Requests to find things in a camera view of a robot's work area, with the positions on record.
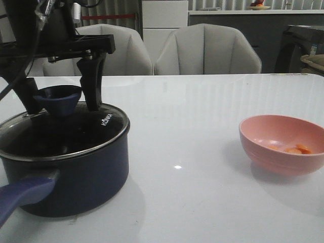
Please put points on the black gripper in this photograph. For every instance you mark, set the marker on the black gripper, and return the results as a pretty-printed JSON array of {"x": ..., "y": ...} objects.
[{"x": 46, "y": 29}]

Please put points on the glass lid with blue knob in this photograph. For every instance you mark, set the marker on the glass lid with blue knob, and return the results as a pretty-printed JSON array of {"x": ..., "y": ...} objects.
[{"x": 64, "y": 128}]

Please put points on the pink bowl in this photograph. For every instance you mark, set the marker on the pink bowl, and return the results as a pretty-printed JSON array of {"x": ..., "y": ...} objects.
[{"x": 265, "y": 137}]

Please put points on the orange ham slice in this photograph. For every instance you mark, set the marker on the orange ham slice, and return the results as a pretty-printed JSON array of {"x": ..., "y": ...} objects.
[
  {"x": 304, "y": 149},
  {"x": 293, "y": 150}
]

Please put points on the red barrier belt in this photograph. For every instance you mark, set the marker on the red barrier belt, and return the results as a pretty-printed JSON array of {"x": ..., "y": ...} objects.
[{"x": 109, "y": 17}]

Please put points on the grey chair left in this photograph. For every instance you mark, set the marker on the grey chair left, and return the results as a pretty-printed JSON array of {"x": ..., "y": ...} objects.
[{"x": 129, "y": 58}]

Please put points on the grey chair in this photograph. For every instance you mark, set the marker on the grey chair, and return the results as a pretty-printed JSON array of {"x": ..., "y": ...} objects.
[
  {"x": 129, "y": 58},
  {"x": 207, "y": 49}
]

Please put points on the dark blue saucepan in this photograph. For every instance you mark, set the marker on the dark blue saucepan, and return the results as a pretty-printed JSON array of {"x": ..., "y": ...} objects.
[{"x": 65, "y": 187}]

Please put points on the white cabinet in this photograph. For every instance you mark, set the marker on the white cabinet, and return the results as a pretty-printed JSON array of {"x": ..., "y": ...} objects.
[{"x": 159, "y": 19}]

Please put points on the grey chair right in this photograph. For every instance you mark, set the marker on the grey chair right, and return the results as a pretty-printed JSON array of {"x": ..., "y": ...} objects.
[{"x": 207, "y": 49}]

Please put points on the grey counter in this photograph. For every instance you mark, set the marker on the grey counter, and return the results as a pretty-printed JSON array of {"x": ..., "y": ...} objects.
[{"x": 262, "y": 28}]

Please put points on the fruit plate on counter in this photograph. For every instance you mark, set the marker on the fruit plate on counter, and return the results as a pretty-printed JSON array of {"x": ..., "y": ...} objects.
[{"x": 258, "y": 5}]

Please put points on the dark glossy appliance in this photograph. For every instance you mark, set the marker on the dark glossy appliance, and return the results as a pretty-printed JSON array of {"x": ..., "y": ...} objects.
[{"x": 297, "y": 41}]

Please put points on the beige cushion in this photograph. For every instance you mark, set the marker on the beige cushion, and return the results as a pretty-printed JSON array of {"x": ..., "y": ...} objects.
[{"x": 312, "y": 64}]

